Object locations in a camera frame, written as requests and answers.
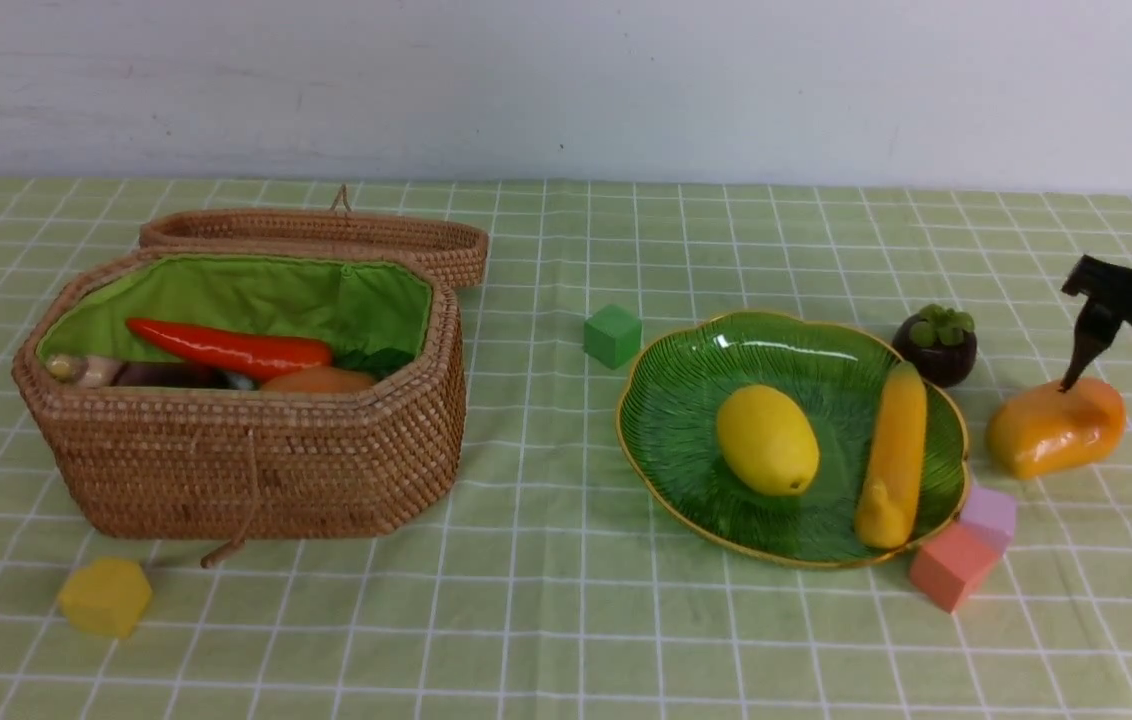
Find yellow foam block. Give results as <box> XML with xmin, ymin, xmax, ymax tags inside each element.
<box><xmin>57</xmin><ymin>557</ymin><xmax>153</xmax><ymax>638</ymax></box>

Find salmon pink foam block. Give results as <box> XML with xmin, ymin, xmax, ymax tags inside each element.
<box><xmin>908</xmin><ymin>523</ymin><xmax>1002</xmax><ymax>614</ymax></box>

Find dark purple toy mangosteen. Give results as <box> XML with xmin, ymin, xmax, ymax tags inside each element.
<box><xmin>891</xmin><ymin>305</ymin><xmax>978</xmax><ymax>388</ymax></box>

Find green leaf glass plate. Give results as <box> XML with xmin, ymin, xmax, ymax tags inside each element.
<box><xmin>615</xmin><ymin>311</ymin><xmax>972</xmax><ymax>569</ymax></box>

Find green foam cube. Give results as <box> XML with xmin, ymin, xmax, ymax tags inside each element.
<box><xmin>583</xmin><ymin>305</ymin><xmax>643</xmax><ymax>370</ymax></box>

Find purple toy eggplant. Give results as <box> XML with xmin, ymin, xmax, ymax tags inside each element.
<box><xmin>44</xmin><ymin>354</ymin><xmax>258</xmax><ymax>391</ymax></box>

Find woven wicker basket green lining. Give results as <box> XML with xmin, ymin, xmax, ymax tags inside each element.
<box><xmin>11</xmin><ymin>245</ymin><xmax>468</xmax><ymax>569</ymax></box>

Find brown toy potato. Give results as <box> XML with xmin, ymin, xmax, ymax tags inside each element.
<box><xmin>259</xmin><ymin>366</ymin><xmax>378</xmax><ymax>395</ymax></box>

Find orange toy mango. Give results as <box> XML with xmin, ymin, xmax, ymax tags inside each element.
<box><xmin>985</xmin><ymin>377</ymin><xmax>1127</xmax><ymax>480</ymax></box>

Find orange toy carrot green leaves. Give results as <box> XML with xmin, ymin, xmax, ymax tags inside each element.
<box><xmin>125</xmin><ymin>316</ymin><xmax>414</xmax><ymax>383</ymax></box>

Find woven wicker basket lid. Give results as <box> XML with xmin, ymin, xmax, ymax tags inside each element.
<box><xmin>138</xmin><ymin>185</ymin><xmax>490</xmax><ymax>288</ymax></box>

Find yellow toy banana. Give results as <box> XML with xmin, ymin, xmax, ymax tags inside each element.
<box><xmin>854</xmin><ymin>361</ymin><xmax>928</xmax><ymax>550</ymax></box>

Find green checkered tablecloth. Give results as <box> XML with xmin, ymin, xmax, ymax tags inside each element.
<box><xmin>0</xmin><ymin>178</ymin><xmax>1132</xmax><ymax>719</ymax></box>

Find yellow toy lemon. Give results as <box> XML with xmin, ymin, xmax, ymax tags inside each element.
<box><xmin>714</xmin><ymin>384</ymin><xmax>821</xmax><ymax>497</ymax></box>

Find light purple foam block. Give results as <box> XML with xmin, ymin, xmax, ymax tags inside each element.
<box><xmin>958</xmin><ymin>485</ymin><xmax>1017</xmax><ymax>555</ymax></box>

